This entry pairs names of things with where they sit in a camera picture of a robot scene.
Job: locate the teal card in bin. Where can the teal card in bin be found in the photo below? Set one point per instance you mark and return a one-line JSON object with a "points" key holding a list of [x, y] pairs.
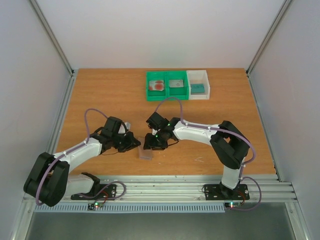
{"points": [[197, 88]]}

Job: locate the left aluminium corner post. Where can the left aluminium corner post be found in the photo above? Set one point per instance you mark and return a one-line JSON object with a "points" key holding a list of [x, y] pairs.
{"points": [[48, 30]]}

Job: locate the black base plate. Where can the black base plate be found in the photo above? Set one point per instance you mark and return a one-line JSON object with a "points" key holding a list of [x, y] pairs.
{"points": [[214, 192], [108, 192]]}

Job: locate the grey card in bin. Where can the grey card in bin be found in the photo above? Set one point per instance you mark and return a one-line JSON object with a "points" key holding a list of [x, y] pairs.
{"points": [[176, 83]]}

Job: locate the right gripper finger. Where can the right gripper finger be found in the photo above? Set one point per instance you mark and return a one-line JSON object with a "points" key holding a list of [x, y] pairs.
{"points": [[160, 147], [147, 141]]}

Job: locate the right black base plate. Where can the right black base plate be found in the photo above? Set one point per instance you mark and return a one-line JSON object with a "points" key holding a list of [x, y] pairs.
{"points": [[214, 192]]}

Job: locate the aluminium corner post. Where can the aluminium corner post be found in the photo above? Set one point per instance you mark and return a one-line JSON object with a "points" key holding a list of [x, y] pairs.
{"points": [[269, 34], [48, 30]]}

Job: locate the green bin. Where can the green bin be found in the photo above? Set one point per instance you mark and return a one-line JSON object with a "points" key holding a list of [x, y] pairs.
{"points": [[152, 96], [179, 93]]}

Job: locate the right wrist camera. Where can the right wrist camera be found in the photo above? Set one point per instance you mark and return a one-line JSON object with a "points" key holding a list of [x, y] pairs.
{"points": [[155, 131]]}

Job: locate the grey slotted cable duct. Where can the grey slotted cable duct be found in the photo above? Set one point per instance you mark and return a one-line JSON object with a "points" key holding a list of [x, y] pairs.
{"points": [[132, 208]]}

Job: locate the circuit board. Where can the circuit board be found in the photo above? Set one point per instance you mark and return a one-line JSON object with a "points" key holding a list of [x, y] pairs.
{"points": [[96, 206], [232, 204]]}

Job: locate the red patterned card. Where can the red patterned card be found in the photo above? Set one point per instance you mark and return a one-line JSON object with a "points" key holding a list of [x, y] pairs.
{"points": [[156, 85]]}

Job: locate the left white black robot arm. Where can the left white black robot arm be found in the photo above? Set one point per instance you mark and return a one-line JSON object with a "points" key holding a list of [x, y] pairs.
{"points": [[49, 180]]}

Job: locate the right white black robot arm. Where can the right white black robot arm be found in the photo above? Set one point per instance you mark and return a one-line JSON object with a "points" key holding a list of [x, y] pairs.
{"points": [[228, 143]]}

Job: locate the white bin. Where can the white bin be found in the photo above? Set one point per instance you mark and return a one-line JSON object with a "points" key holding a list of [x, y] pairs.
{"points": [[198, 76]]}

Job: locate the left green bin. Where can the left green bin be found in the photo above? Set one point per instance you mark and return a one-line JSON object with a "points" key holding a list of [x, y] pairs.
{"points": [[152, 96]]}

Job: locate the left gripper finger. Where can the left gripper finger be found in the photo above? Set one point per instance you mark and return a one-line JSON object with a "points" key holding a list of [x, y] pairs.
{"points": [[124, 147], [131, 139]]}

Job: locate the right aluminium corner post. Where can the right aluminium corner post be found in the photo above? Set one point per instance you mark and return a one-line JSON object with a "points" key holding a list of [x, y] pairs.
{"points": [[269, 34]]}

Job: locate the middle green bin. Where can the middle green bin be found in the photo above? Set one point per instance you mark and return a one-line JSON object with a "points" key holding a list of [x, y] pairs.
{"points": [[179, 93]]}

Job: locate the right circuit board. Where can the right circuit board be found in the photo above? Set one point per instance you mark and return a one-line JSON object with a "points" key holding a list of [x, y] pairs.
{"points": [[232, 204]]}

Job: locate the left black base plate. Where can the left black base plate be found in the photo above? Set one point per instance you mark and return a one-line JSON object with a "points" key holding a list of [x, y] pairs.
{"points": [[108, 192]]}

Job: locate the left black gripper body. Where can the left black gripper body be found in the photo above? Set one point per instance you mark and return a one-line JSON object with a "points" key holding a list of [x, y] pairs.
{"points": [[120, 142]]}

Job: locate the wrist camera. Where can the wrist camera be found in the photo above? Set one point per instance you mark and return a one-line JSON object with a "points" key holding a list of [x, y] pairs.
{"points": [[124, 127], [155, 131]]}

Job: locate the left circuit board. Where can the left circuit board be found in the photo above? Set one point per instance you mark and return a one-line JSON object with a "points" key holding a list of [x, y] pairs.
{"points": [[96, 206]]}

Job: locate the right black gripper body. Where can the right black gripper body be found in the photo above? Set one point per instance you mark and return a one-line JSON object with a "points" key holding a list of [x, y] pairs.
{"points": [[155, 142]]}

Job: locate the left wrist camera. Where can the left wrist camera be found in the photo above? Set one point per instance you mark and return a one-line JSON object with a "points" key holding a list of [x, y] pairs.
{"points": [[124, 127]]}

